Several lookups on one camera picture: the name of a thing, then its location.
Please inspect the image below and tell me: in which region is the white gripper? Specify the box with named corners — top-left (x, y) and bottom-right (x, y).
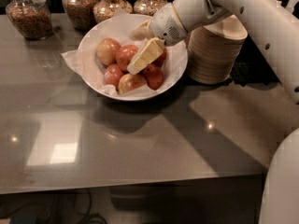
top-left (127, 3), bottom-right (187, 75)

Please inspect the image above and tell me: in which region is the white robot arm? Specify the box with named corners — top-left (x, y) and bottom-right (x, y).
top-left (130, 0), bottom-right (299, 224)

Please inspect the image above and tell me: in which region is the red apple centre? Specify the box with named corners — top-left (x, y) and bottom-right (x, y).
top-left (116, 45), bottom-right (138, 72)

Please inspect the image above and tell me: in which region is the dark red apple front right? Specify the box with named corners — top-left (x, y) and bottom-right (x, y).
top-left (142, 63), bottom-right (164, 90)

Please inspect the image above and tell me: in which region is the white bowl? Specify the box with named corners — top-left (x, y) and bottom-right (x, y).
top-left (77, 13), bottom-right (189, 102)

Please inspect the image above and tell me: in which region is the yellow-red apple back left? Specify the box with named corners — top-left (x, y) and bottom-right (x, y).
top-left (95, 38), bottom-right (121, 65)

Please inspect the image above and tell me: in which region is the yellow-red apple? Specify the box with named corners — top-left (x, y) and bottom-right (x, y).
top-left (118, 73), bottom-right (147, 94)
top-left (95, 38), bottom-right (121, 65)

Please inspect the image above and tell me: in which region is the yellow-red apple front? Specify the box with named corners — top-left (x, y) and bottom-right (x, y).
top-left (118, 73), bottom-right (147, 94)

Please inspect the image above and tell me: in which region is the red apple with sticker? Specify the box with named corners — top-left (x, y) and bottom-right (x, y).
top-left (104, 63), bottom-right (124, 88)

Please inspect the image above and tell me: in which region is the glass jar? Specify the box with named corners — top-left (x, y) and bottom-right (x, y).
top-left (134, 0), bottom-right (167, 16)
top-left (6, 0), bottom-right (52, 40)
top-left (62, 0), bottom-right (98, 31)
top-left (93, 0), bottom-right (133, 23)

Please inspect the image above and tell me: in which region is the front stack of paper bowls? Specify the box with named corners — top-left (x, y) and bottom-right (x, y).
top-left (186, 15), bottom-right (248, 85)

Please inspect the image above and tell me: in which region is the black cutlery holder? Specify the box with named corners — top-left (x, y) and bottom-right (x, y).
top-left (230, 36), bottom-right (278, 86)

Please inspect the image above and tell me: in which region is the glass jar far left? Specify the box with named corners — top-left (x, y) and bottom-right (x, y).
top-left (6, 0), bottom-right (52, 40)

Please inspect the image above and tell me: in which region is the black cable under table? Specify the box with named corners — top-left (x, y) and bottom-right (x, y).
top-left (0, 189), bottom-right (108, 224)

